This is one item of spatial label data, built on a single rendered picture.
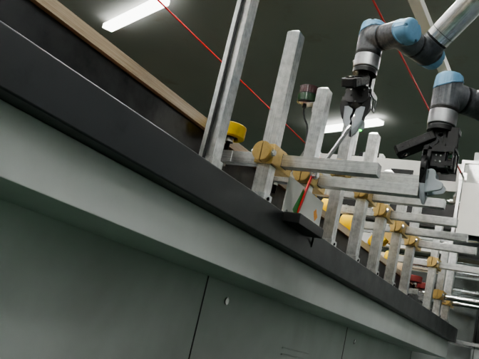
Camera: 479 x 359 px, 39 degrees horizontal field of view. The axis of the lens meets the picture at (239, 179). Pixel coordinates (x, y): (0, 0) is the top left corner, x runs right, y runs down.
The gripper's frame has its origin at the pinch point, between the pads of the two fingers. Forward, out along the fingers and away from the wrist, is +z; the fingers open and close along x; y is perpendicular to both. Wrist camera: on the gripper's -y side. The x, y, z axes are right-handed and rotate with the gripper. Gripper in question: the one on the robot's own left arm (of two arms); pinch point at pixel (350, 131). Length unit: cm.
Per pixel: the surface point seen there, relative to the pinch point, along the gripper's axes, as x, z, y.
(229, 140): 21.9, 14.4, -27.4
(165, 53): 406, -235, 417
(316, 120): 7.7, -0.1, -7.1
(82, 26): 27, 12, -83
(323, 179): 3.8, 15.5, -2.9
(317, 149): 6.1, 8.0, -6.2
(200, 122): 26.7, 12.6, -35.2
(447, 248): -7, 6, 122
